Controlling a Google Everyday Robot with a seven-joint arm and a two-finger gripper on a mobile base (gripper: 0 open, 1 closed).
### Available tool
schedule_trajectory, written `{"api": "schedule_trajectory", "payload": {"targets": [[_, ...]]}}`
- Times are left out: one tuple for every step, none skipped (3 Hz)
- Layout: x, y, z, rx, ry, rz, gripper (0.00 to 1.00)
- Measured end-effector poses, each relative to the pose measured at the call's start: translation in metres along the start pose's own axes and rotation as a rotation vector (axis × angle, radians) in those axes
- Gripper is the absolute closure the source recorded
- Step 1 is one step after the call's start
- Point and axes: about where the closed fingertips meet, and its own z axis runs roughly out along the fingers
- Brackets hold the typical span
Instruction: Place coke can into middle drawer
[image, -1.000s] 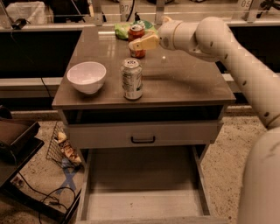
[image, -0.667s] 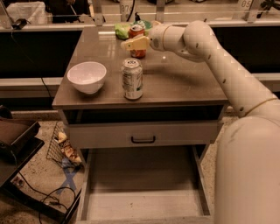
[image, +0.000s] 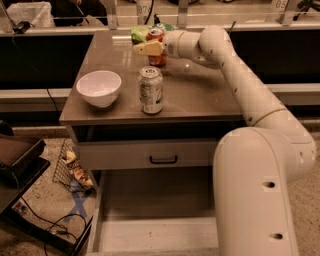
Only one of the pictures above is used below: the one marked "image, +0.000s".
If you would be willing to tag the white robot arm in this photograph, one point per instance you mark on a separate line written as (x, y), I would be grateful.
(253, 165)

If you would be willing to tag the wire mesh basket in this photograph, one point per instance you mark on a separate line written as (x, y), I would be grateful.
(61, 174)

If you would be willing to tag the white bowl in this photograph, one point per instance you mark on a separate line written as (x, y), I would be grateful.
(99, 88)

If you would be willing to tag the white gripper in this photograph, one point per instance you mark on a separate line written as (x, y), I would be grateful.
(171, 43)

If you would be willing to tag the grey drawer cabinet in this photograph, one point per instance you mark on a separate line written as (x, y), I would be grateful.
(197, 102)

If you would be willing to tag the top drawer with black handle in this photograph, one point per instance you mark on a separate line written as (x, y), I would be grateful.
(143, 154)

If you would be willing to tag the white green soda can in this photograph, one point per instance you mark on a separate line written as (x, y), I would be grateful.
(151, 89)

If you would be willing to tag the green chip bag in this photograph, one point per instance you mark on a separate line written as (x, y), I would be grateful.
(141, 34)

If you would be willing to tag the snack bag in basket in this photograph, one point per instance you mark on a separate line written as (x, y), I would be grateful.
(76, 170)

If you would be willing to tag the orange-red coke can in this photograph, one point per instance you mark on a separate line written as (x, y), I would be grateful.
(157, 60)

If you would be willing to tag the open middle drawer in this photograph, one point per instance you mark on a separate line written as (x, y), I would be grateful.
(154, 212)

